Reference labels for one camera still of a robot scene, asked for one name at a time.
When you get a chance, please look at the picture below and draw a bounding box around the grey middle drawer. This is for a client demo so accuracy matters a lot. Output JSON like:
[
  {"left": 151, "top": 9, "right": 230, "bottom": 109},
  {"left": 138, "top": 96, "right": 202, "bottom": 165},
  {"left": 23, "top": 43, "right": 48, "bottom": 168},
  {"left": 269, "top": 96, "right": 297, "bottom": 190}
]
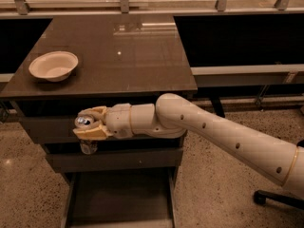
[{"left": 46, "top": 147, "right": 183, "bottom": 173}]

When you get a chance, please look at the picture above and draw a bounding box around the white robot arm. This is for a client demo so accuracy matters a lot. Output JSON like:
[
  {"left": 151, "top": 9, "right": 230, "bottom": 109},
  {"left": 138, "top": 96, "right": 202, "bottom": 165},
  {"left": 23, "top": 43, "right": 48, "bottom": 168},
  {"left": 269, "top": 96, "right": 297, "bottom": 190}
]
[{"left": 73, "top": 93, "right": 304, "bottom": 199}]

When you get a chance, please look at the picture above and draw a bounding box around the white paper bowl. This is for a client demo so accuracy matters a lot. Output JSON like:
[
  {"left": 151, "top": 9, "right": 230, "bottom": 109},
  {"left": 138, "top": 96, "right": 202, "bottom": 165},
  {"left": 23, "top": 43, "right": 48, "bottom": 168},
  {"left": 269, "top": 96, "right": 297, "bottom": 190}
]
[{"left": 28, "top": 51, "right": 79, "bottom": 82}]

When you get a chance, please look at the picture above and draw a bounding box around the silver redbull can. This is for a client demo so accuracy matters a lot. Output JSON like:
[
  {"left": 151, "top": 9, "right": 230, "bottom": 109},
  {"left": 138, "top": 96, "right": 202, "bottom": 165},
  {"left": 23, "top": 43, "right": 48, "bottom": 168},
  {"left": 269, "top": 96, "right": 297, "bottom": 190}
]
[{"left": 74, "top": 115, "right": 98, "bottom": 155}]

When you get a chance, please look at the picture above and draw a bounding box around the long grey bench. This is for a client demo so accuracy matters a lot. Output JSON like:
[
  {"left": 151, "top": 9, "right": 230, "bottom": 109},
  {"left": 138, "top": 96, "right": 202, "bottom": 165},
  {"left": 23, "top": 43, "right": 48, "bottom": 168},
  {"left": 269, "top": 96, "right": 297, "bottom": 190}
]
[{"left": 191, "top": 65, "right": 304, "bottom": 117}]

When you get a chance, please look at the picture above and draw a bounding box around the grey top drawer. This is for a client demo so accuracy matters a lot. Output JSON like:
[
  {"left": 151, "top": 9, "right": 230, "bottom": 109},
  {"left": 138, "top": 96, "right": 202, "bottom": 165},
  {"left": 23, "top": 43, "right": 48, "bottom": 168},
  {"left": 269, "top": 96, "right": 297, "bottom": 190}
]
[{"left": 21, "top": 106, "right": 186, "bottom": 143}]

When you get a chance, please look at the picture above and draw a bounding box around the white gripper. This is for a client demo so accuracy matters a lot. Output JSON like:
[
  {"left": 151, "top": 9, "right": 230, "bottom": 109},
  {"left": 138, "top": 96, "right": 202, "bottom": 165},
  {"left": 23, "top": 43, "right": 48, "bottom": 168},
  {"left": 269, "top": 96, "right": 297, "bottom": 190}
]
[{"left": 73, "top": 104, "right": 133, "bottom": 141}]

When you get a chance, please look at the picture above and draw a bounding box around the metal window railing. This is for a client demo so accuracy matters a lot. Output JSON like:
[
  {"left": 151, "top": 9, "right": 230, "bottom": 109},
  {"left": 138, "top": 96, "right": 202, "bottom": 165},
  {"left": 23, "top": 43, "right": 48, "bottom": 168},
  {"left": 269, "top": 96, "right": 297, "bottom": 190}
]
[{"left": 0, "top": 0, "right": 304, "bottom": 17}]

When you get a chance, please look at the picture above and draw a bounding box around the open grey bottom drawer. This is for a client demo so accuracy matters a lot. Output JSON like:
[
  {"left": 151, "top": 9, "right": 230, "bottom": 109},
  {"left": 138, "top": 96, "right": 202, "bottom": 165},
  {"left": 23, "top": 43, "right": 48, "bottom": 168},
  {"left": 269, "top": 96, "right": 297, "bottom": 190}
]
[{"left": 60, "top": 168, "right": 178, "bottom": 228}]

